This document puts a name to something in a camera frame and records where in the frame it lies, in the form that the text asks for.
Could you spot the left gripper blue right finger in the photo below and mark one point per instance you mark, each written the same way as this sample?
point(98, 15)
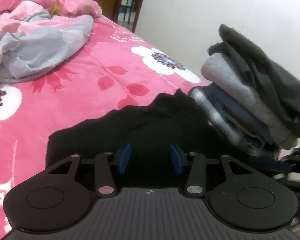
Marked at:
point(191, 169)

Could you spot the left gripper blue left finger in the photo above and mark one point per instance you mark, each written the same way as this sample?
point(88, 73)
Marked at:
point(107, 166)

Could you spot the black t-shirt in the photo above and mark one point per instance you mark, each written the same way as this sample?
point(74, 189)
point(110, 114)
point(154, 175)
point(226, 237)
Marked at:
point(150, 131)

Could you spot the folded grey garments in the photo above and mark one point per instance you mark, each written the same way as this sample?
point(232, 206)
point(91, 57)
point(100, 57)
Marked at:
point(263, 87)

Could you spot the pink floral bed blanket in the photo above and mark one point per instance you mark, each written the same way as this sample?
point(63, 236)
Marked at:
point(114, 69)

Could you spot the pink grey floral duvet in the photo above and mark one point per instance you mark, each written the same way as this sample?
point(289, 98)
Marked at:
point(38, 35)

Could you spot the chair in doorway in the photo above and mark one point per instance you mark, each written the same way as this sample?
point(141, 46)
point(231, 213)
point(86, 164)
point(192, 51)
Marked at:
point(127, 8)

